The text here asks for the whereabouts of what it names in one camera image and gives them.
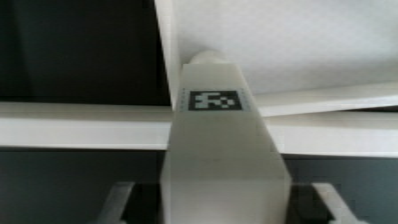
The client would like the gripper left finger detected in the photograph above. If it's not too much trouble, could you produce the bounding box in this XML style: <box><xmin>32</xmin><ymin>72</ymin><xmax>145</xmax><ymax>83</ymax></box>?
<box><xmin>87</xmin><ymin>182</ymin><xmax>161</xmax><ymax>224</ymax></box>

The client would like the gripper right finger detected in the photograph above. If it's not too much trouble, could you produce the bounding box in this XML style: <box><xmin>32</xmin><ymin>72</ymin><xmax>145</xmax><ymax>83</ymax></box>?
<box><xmin>287</xmin><ymin>183</ymin><xmax>369</xmax><ymax>224</ymax></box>

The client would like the white desk top tray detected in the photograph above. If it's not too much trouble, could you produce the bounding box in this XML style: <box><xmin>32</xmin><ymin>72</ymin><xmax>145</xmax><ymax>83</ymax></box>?
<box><xmin>154</xmin><ymin>0</ymin><xmax>398</xmax><ymax>116</ymax></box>

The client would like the white desk leg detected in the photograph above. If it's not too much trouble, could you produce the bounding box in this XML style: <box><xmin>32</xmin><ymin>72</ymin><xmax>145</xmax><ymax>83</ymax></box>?
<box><xmin>159</xmin><ymin>51</ymin><xmax>291</xmax><ymax>224</ymax></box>

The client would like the white front wall fence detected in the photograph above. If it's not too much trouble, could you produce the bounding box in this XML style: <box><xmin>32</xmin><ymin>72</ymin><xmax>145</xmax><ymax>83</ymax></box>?
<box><xmin>0</xmin><ymin>102</ymin><xmax>398</xmax><ymax>159</ymax></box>

